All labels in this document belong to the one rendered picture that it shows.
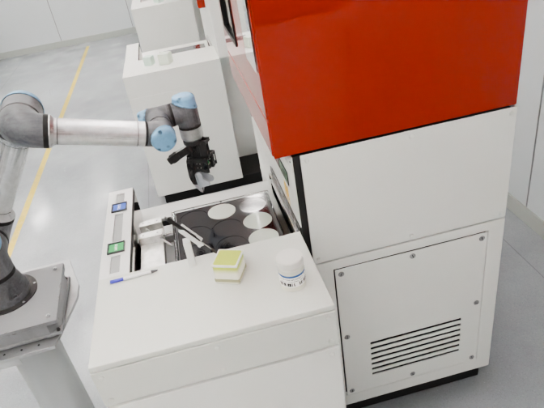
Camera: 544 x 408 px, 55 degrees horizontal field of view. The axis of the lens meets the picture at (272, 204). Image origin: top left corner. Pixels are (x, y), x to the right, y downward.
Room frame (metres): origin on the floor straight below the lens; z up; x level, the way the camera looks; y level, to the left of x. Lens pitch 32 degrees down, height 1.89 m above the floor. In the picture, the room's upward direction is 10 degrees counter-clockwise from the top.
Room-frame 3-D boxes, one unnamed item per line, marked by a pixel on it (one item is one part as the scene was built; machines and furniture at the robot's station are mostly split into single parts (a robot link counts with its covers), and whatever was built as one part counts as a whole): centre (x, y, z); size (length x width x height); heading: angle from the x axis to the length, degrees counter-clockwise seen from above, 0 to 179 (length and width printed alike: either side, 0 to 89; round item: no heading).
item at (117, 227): (1.52, 0.53, 0.89); 0.55 x 0.09 x 0.14; 7
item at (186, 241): (1.24, 0.24, 1.03); 0.06 x 0.04 x 0.13; 97
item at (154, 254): (1.45, 0.43, 0.87); 0.36 x 0.08 x 0.03; 7
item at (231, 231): (1.50, 0.17, 0.90); 0.34 x 0.34 x 0.01; 7
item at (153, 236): (1.52, 0.44, 0.89); 0.08 x 0.03 x 0.03; 97
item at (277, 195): (1.54, -0.04, 0.89); 0.44 x 0.02 x 0.10; 7
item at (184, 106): (1.62, 0.23, 1.29); 0.09 x 0.08 x 0.11; 104
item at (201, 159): (1.62, 0.22, 1.13); 0.09 x 0.08 x 0.12; 68
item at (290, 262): (1.07, -0.02, 1.01); 0.07 x 0.07 x 0.10
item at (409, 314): (1.76, -0.37, 0.41); 0.82 x 0.71 x 0.82; 7
